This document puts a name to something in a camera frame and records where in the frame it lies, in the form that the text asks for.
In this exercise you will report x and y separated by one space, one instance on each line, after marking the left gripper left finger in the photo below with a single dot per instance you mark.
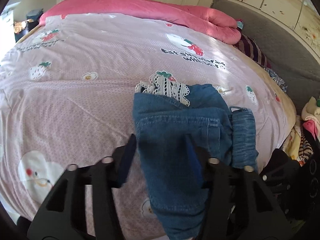
81 204

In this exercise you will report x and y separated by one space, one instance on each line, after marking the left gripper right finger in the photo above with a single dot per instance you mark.
239 204

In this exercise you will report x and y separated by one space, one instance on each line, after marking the blue denim lace-trimmed pants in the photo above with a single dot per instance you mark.
171 120

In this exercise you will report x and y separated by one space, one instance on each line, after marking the clothes pile beside bed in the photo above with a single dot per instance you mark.
305 132

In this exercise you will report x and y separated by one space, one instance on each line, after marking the grey quilted headboard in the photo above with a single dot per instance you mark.
289 58

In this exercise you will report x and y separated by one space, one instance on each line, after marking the pink strawberry print bedsheet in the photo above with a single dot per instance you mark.
67 95

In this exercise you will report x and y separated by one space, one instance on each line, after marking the striped purple pillow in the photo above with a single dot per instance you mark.
249 47

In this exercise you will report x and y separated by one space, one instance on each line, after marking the pink rolled quilt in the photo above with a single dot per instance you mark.
205 20

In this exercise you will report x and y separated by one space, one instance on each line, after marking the blue storage bin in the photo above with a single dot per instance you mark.
33 16

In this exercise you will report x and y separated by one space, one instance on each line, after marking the floral wall painting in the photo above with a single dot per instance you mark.
299 15

